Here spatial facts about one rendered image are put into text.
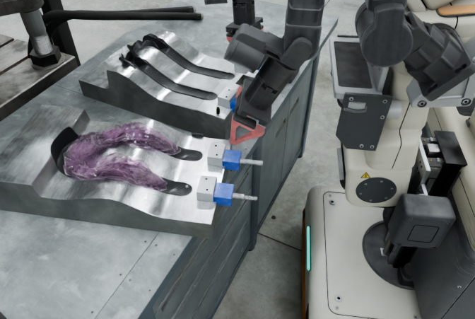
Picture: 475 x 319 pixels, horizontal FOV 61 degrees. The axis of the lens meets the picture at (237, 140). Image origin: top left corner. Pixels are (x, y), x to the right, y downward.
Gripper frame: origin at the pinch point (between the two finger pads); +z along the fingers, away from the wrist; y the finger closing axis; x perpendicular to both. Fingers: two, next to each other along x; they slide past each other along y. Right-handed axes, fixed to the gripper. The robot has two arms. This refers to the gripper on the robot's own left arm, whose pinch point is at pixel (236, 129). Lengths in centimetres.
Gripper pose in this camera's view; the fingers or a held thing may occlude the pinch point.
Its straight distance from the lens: 83.5
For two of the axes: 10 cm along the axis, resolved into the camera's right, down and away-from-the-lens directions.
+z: -4.5, 6.2, 6.4
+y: -1.1, 6.7, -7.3
